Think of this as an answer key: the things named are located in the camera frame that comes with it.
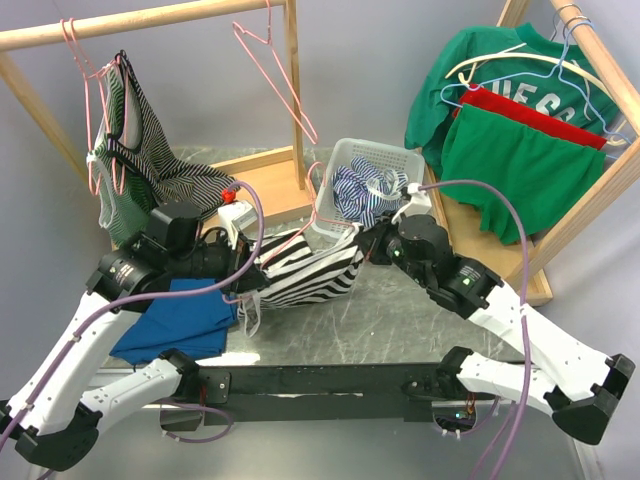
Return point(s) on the blue cloth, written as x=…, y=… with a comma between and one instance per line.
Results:
x=196, y=325

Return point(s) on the green t-shirt front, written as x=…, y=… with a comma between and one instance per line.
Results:
x=541, y=176

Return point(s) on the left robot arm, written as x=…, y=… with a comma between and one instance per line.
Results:
x=56, y=418

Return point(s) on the light blue wire hanger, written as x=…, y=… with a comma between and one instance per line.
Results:
x=615, y=138

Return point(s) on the wooden clothes rack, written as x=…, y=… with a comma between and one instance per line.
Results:
x=462, y=222
x=278, y=175

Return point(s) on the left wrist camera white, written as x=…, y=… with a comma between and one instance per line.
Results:
x=235, y=216

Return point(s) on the black base beam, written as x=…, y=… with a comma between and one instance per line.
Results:
x=256, y=393

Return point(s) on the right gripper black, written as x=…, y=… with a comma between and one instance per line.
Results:
x=371, y=241

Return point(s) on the red cloth on hanger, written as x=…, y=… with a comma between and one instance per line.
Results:
x=486, y=100

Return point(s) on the right wooden clothes rack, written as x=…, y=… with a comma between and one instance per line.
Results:
x=462, y=222

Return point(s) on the left wooden clothes rack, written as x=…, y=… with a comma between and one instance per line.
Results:
x=278, y=175

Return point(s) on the white plastic perforated basket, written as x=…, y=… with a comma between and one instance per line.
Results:
x=381, y=156

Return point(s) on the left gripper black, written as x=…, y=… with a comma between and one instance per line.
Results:
x=238, y=261

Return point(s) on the cream white hanger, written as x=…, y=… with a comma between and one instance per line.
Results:
x=467, y=68

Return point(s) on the black white striped tank top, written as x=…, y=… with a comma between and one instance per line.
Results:
x=300, y=276

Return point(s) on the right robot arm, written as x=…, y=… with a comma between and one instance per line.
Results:
x=577, y=386

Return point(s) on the green sweatshirt with letters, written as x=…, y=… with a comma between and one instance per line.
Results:
x=508, y=62

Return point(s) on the blue white striped tank top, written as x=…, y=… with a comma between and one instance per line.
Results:
x=363, y=193

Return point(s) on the green striped tank top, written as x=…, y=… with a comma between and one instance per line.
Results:
x=134, y=166

